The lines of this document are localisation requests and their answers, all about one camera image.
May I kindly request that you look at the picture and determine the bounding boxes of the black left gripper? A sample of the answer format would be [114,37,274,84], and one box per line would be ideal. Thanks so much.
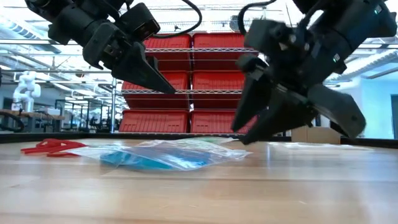
[82,21,177,95]

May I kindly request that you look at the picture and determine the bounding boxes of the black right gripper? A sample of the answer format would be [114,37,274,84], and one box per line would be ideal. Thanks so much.
[231,30,367,146]

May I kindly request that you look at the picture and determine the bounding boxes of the red rubber band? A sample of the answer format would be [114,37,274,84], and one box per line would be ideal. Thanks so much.
[20,138,88,156]
[46,151,80,157]

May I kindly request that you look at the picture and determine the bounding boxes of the red plastic storage bin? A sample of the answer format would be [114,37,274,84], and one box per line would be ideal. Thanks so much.
[119,109,190,134]
[190,109,259,134]
[192,32,259,71]
[192,70,246,109]
[121,70,190,109]
[144,33,192,71]

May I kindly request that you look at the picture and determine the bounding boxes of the small brown cardboard box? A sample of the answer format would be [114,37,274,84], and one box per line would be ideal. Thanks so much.
[291,126,342,144]

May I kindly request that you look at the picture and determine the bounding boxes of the round grey fan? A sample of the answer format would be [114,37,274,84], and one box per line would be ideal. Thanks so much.
[229,14,247,32]

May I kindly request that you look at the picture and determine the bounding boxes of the wooden workbench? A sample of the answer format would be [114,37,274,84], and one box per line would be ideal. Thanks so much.
[0,108,66,134]

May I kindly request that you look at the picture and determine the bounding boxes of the dark door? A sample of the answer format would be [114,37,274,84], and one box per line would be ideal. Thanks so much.
[391,95,398,140]

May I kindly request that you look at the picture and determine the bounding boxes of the chrome wire shelf rack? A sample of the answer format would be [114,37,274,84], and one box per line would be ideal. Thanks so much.
[110,2,259,136]

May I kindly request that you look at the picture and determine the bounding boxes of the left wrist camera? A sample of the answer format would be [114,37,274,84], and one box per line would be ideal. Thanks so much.
[119,2,161,43]

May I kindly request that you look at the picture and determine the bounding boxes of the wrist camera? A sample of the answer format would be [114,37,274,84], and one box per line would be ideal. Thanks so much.
[119,2,161,43]
[245,19,293,58]

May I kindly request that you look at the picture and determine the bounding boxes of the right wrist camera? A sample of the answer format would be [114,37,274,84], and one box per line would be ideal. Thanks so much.
[245,19,293,58]

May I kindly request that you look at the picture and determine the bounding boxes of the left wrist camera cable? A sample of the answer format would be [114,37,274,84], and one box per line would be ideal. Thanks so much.
[150,0,203,39]

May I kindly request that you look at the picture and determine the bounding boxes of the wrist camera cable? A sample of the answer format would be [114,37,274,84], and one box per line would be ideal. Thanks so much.
[237,0,278,35]
[150,0,203,39]

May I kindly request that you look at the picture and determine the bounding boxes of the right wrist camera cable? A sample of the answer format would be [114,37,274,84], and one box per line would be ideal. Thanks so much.
[237,0,278,35]

